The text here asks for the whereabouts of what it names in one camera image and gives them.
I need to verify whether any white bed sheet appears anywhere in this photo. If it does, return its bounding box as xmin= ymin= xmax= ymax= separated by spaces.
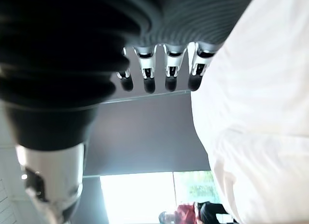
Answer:
xmin=190 ymin=0 xmax=309 ymax=224

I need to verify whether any grey roller blind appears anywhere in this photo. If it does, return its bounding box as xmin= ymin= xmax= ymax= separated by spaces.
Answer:
xmin=83 ymin=89 xmax=213 ymax=178

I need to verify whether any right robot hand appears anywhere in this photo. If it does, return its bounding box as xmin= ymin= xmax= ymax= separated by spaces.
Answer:
xmin=0 ymin=0 xmax=256 ymax=224

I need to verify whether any bright window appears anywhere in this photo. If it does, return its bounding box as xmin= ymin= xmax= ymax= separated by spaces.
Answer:
xmin=99 ymin=170 xmax=226 ymax=224

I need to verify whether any person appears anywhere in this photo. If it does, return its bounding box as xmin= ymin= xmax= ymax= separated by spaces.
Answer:
xmin=158 ymin=201 xmax=202 ymax=224
xmin=197 ymin=201 xmax=235 ymax=224

